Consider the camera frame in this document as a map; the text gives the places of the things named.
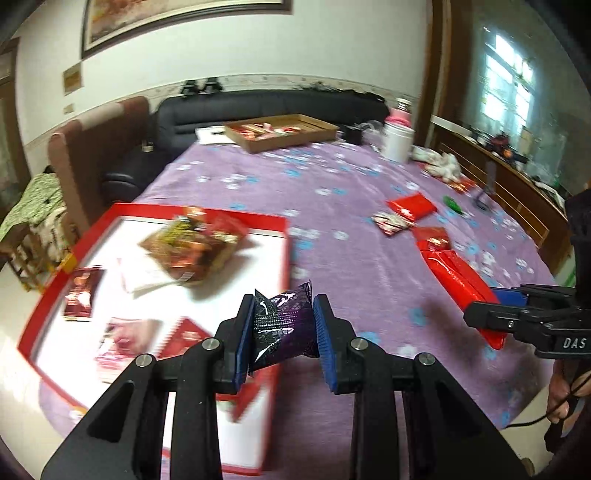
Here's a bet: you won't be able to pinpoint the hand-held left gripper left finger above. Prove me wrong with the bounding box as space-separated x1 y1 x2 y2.
41 294 256 480

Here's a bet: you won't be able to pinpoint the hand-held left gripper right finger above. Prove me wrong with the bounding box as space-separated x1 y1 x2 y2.
313 294 529 480

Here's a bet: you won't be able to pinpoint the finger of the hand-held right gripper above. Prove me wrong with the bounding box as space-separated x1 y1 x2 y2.
489 285 532 306
463 300 555 344

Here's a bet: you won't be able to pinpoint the dark purple snack packet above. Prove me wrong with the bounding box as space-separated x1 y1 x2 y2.
248 281 320 376

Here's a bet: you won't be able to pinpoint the large glossy red snack packet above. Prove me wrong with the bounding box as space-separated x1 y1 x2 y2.
427 249 509 349

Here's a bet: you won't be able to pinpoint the red white-patterned snack packet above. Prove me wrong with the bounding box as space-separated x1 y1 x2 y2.
159 316 213 361

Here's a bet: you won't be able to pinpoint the red box white inside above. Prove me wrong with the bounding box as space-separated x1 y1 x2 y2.
17 202 291 476

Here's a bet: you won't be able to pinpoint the small red gold-print snack packet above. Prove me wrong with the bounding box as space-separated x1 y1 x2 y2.
413 226 451 252

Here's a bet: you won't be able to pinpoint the gold snack packet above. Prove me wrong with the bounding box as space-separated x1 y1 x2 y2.
141 217 250 283

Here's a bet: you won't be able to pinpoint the pink white snack packet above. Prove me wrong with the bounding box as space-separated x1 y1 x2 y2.
95 318 160 384

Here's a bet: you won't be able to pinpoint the brown-gold snack packet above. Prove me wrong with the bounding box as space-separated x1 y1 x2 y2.
178 206 245 243

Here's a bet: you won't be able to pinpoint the long red snack packet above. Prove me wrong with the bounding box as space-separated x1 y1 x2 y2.
387 194 437 222

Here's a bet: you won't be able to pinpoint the red flower-print snack packet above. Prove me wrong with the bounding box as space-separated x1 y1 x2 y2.
373 210 416 237

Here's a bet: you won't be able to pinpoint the dark brown snack packet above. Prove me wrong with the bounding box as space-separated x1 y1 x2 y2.
64 267 105 321

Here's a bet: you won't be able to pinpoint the person's right hand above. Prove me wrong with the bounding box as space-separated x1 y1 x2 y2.
546 357 591 423

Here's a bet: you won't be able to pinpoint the purple floral tablecloth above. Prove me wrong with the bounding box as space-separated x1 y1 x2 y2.
39 138 557 480

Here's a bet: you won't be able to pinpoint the wooden sideboard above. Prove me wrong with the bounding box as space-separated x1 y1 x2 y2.
429 115 578 278

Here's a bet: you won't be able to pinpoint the white cloth bundle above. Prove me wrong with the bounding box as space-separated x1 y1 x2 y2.
412 145 462 183

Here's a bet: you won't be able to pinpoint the white plastic jar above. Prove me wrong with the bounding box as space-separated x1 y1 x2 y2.
383 121 415 163

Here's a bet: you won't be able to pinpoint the cardboard tray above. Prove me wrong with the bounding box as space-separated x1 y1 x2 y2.
225 114 340 154

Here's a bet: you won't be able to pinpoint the white paper sheets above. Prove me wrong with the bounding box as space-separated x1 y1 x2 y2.
195 127 236 147

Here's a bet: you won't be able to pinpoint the pink thermos bottle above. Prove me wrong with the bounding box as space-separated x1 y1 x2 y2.
387 97 415 127

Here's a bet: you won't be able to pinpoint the pile of red wrapped candies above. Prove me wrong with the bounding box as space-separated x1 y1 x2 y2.
233 121 301 139

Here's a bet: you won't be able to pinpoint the window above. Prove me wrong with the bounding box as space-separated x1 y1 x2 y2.
471 18 573 153

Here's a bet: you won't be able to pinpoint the wooden chair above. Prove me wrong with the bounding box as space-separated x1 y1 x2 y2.
0 222 70 292

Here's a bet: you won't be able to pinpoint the black leather sofa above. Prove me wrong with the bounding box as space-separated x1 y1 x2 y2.
102 90 389 204

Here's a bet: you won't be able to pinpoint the brown armchair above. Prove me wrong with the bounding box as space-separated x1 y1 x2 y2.
48 96 151 236

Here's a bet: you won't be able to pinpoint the green patterned cloth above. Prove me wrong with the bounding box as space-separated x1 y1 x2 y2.
0 173 65 241

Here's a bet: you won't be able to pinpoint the framed painting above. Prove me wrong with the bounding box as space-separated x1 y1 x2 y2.
81 0 294 60

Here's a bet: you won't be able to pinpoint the wooden glass-panel door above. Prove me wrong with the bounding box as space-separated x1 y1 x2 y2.
0 37 29 185

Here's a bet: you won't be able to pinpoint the black cable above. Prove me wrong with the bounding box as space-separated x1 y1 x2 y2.
512 369 591 431

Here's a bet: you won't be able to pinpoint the wooden door frame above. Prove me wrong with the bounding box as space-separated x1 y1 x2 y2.
418 0 472 148

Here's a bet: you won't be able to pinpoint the yellow wall plaque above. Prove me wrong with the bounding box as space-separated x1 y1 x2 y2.
62 65 84 96

